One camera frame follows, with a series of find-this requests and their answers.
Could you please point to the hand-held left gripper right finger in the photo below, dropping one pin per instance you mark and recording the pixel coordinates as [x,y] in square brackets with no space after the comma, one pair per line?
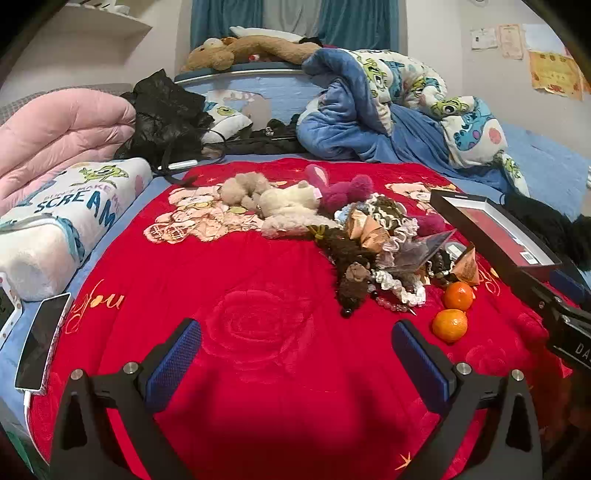
[420,364]

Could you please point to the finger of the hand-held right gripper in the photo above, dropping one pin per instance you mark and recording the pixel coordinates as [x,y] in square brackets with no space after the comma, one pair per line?
[540,293]
[570,284]

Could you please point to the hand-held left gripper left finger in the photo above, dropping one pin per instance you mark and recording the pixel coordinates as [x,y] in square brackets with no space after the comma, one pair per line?
[178,360]

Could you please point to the black shallow box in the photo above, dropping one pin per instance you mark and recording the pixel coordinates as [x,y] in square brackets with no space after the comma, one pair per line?
[489,221]

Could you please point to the orange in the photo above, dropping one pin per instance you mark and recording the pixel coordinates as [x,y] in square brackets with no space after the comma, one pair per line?
[449,325]
[458,295]

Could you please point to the black furry cloth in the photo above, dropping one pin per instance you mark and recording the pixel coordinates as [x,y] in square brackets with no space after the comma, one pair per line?
[540,221]

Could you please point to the white ruffled scrunchie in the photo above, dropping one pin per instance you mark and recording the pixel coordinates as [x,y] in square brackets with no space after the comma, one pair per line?
[406,295]

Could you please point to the orange snack packet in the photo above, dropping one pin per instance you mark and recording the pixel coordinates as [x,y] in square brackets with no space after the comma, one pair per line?
[466,267]
[364,230]

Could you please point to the red printed blanket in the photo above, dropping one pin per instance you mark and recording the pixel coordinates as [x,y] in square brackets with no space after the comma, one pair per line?
[277,369]

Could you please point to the round tin in clear bag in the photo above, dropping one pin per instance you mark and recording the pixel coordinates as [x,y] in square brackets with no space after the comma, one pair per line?
[415,251]

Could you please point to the pink scrunchie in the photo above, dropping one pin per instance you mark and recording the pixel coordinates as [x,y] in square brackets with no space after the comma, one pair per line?
[397,235]

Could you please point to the dark brown furry scrunchie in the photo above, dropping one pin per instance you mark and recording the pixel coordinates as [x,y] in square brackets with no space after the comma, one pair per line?
[341,251]

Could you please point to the white smartphone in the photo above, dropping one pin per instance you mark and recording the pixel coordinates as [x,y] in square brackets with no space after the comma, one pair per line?
[41,337]

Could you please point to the olive lace-trimmed scrunchie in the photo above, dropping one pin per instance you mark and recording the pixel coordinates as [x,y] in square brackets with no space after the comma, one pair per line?
[383,212]

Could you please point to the cream fuzzy headband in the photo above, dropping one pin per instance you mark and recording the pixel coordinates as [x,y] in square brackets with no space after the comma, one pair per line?
[281,226]

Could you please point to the blue scrunchie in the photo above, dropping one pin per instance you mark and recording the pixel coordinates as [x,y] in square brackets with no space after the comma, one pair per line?
[341,213]

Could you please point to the white printed pillow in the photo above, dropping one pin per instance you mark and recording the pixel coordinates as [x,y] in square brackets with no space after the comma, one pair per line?
[55,230]

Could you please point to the tan plush toy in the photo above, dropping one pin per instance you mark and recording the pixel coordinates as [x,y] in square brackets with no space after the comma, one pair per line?
[240,187]

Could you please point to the magenta plush rabbit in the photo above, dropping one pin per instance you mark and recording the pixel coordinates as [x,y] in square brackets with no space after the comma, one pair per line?
[341,191]

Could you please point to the white stick charger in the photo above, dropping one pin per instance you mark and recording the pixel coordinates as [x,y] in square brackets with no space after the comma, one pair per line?
[182,164]

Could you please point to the cream plush bear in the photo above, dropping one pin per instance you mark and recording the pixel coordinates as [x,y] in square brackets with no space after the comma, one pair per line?
[291,198]

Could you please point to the black clothes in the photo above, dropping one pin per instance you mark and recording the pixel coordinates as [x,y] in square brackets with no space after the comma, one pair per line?
[268,143]

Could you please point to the black shiny jacket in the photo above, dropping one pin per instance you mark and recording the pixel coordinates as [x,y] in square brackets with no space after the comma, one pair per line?
[161,115]

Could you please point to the small cartoon printed pillow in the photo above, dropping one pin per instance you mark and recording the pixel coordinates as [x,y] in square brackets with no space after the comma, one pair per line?
[226,115]

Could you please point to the blue cartoon printed blanket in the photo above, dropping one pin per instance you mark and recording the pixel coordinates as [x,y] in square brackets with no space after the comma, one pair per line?
[351,115]

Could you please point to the pink quilt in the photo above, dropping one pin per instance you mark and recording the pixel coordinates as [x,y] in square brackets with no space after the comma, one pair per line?
[60,129]

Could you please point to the blue headboard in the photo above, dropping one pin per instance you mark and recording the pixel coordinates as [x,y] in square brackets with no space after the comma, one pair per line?
[277,87]

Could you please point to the grey checked cloth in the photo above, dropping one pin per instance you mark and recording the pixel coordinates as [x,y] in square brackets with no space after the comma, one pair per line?
[27,99]

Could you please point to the brown plush dog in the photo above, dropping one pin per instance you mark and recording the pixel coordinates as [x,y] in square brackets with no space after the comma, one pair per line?
[258,46]

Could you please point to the teal curtain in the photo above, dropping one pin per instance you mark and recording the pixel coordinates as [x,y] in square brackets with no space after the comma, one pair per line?
[221,18]
[355,23]

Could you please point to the white plush toy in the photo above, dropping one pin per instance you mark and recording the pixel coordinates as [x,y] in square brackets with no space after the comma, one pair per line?
[263,31]

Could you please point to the grey curtain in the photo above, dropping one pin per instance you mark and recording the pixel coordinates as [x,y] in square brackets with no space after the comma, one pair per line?
[291,14]

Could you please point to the orange wall certificate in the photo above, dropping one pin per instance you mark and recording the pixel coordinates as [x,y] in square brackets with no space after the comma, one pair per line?
[585,78]

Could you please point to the yellow wall certificate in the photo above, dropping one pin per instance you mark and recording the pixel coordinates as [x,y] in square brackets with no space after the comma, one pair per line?
[554,74]

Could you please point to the white wall paper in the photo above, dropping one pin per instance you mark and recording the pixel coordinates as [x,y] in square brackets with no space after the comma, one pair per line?
[542,37]

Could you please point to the pink wall certificate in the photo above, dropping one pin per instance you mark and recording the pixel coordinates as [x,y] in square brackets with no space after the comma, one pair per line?
[511,41]

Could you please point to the white wall certificate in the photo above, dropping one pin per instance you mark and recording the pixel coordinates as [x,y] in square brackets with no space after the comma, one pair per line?
[484,38]

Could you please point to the white wall shelf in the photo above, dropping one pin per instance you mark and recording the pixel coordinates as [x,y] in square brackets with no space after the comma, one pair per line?
[92,23]

